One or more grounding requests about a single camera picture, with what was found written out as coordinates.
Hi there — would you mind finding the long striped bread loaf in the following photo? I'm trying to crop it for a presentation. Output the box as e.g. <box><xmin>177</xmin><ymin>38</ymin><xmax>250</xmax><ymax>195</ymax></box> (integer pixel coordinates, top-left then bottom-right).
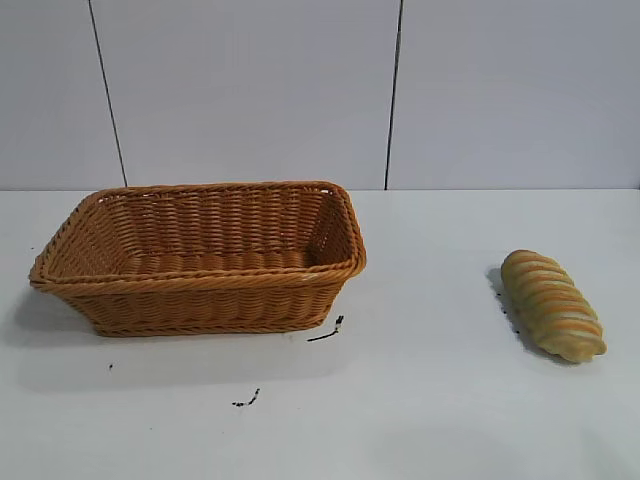
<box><xmin>500</xmin><ymin>250</ymin><xmax>608</xmax><ymax>363</ymax></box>

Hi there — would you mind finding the brown woven wicker basket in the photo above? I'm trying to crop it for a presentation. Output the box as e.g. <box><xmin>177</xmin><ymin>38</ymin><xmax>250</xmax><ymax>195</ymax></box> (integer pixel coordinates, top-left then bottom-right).
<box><xmin>28</xmin><ymin>180</ymin><xmax>368</xmax><ymax>338</ymax></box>

